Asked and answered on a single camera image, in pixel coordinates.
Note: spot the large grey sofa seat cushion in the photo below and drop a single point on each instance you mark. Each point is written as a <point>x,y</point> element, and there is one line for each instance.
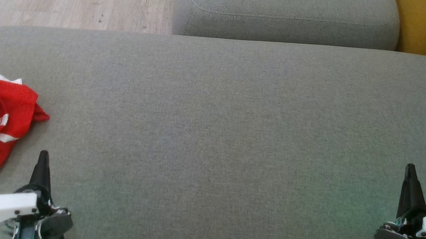
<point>214,136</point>

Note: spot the small grey sofa seat cushion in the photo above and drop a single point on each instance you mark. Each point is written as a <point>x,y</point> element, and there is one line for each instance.
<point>287,5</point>

